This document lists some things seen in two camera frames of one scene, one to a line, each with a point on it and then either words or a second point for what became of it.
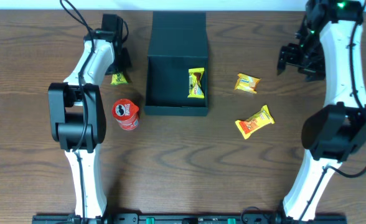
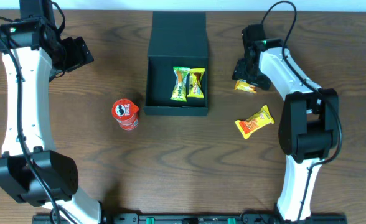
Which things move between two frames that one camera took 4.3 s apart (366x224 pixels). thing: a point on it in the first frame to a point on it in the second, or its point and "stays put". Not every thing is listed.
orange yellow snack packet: [245, 126] stays put
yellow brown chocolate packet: [196, 88] stays put
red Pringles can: [126, 113] stays put
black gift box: [177, 83] stays put
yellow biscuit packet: [247, 83] stays put
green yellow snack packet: [119, 79] to [180, 90]
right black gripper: [294, 55] to [243, 72]
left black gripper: [118, 64] to [80, 51]
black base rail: [249, 218] stays put
